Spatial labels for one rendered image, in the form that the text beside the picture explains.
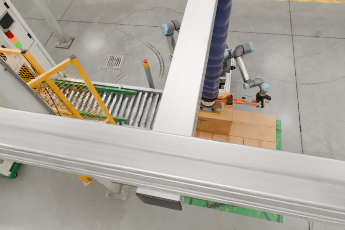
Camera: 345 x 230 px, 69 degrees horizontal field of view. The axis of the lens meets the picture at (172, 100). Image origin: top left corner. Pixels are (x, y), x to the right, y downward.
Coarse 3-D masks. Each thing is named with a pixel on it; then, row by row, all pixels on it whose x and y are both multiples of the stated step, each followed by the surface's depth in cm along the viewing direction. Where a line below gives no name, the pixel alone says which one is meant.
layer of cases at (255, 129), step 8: (240, 112) 345; (248, 112) 344; (232, 120) 340; (240, 120) 338; (248, 120) 337; (256, 120) 337; (264, 120) 336; (272, 120) 335; (232, 128) 333; (240, 128) 332; (248, 128) 331; (256, 128) 330; (264, 128) 329; (272, 128) 328; (200, 136) 331; (208, 136) 330; (216, 136) 329; (224, 136) 328; (232, 136) 327; (240, 136) 326; (248, 136) 325; (256, 136) 324; (264, 136) 324; (272, 136) 323; (248, 144) 319; (256, 144) 319; (264, 144) 318; (272, 144) 317
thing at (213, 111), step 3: (201, 108) 301; (210, 108) 303; (213, 108) 300; (216, 108) 303; (201, 111) 302; (204, 111) 302; (207, 111) 301; (210, 111) 301; (213, 111) 301; (219, 111) 301; (216, 114) 300; (219, 114) 299
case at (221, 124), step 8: (200, 104) 310; (216, 104) 308; (224, 104) 307; (224, 112) 301; (232, 112) 300; (200, 120) 309; (208, 120) 304; (216, 120) 301; (224, 120) 297; (200, 128) 328; (208, 128) 323; (216, 128) 319; (224, 128) 315
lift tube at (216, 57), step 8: (224, 0) 175; (224, 8) 181; (216, 16) 185; (224, 16) 187; (216, 24) 192; (224, 24) 194; (216, 32) 198; (224, 32) 201; (216, 40) 205; (224, 40) 209; (224, 48) 221; (208, 56) 222; (216, 56) 222; (208, 64) 231; (216, 64) 230; (208, 72) 240; (216, 72) 241
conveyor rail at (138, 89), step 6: (60, 78) 399; (66, 78) 398; (96, 84) 387; (102, 84) 385; (108, 84) 384; (114, 84) 383; (138, 90) 377; (144, 90) 373; (150, 90) 371; (156, 90) 370; (162, 90) 369
